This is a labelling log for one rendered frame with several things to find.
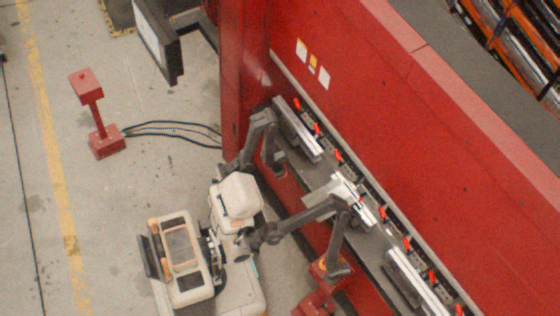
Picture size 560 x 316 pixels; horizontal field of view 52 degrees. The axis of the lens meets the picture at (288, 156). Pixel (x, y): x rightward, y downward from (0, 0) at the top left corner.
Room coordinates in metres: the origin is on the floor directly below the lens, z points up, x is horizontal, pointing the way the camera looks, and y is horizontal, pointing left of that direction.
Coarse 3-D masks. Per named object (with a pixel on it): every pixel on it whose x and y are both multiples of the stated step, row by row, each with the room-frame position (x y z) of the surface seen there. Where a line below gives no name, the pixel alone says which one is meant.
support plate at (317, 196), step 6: (336, 180) 1.72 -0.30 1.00; (324, 186) 1.67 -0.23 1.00; (330, 186) 1.67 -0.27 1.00; (336, 186) 1.68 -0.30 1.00; (312, 192) 1.61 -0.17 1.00; (318, 192) 1.62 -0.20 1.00; (324, 192) 1.63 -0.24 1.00; (306, 198) 1.57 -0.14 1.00; (312, 198) 1.58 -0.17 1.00; (318, 198) 1.58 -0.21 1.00; (324, 198) 1.59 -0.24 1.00; (348, 198) 1.61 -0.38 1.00; (306, 204) 1.53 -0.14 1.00; (312, 204) 1.54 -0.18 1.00; (324, 216) 1.47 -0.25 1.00; (330, 216) 1.48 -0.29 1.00; (318, 222) 1.43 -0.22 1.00
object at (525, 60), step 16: (480, 0) 3.69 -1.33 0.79; (496, 0) 3.78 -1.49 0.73; (496, 16) 3.57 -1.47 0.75; (512, 16) 3.63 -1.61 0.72; (512, 32) 3.42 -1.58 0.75; (512, 48) 3.24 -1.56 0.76; (528, 48) 3.27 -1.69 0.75; (528, 64) 3.08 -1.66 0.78; (544, 64) 3.16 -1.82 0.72; (544, 80) 2.97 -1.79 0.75; (544, 96) 2.83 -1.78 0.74
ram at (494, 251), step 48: (288, 0) 2.20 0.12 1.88; (288, 48) 2.17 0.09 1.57; (336, 48) 1.89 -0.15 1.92; (336, 96) 1.83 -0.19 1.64; (384, 96) 1.62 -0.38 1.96; (384, 144) 1.54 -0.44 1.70; (432, 144) 1.38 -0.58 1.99; (432, 192) 1.29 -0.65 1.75; (480, 192) 1.16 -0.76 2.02; (432, 240) 1.20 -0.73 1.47; (480, 240) 1.07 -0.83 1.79; (528, 240) 0.98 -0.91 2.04; (480, 288) 0.97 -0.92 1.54; (528, 288) 0.88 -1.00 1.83
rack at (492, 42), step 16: (448, 0) 4.53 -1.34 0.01; (464, 0) 3.78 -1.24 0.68; (512, 0) 3.40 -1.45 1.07; (464, 16) 3.97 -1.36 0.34; (480, 16) 3.60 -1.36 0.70; (496, 32) 3.39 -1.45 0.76; (528, 32) 3.17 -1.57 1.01; (496, 48) 3.32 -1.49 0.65; (544, 48) 3.01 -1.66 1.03; (512, 64) 3.14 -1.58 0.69; (528, 80) 2.99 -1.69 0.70
